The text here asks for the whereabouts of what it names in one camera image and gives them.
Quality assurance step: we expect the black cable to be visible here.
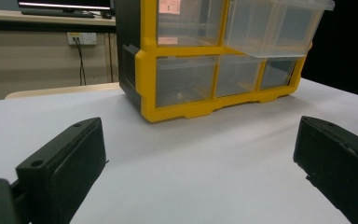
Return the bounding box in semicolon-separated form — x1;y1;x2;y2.
73;36;88;87

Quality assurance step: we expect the black monitor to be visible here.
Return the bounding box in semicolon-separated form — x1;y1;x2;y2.
17;0;112;13

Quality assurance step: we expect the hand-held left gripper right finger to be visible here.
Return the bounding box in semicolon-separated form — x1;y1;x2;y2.
293;116;358;224

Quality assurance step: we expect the white table cover sheet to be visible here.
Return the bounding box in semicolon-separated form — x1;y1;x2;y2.
0;77;358;224

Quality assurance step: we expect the yellow black drawer cabinet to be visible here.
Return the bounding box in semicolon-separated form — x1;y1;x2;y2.
114;0;313;123

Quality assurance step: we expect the white wall socket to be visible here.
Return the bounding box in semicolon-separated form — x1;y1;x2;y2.
66;32;98;47

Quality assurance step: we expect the black keyboard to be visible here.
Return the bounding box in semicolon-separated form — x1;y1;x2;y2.
21;7;96;19

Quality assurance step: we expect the wooden desk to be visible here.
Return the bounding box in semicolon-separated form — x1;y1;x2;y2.
0;8;117;32

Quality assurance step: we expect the clear plastic drawer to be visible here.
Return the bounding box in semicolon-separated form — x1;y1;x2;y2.
223;0;336;60
157;0;226;48
215;54;264;98
155;55;218;108

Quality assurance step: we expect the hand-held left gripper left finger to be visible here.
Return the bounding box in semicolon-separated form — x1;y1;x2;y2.
15;117;107;224

